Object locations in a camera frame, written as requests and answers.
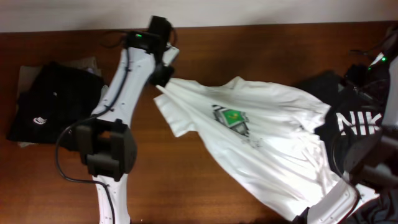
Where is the black Nike folded garment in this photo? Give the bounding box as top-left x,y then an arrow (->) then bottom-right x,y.
6,61 -> 106,145

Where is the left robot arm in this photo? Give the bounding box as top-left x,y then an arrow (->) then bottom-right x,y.
74,29 -> 179,223

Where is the dark Nike t-shirt pile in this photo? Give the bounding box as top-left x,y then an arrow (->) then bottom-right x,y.
295,63 -> 398,224

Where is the beige folded garment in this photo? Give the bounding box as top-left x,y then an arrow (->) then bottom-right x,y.
15,57 -> 102,148

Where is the white robot print t-shirt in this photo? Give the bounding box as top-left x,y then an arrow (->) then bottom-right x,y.
153,76 -> 380,222

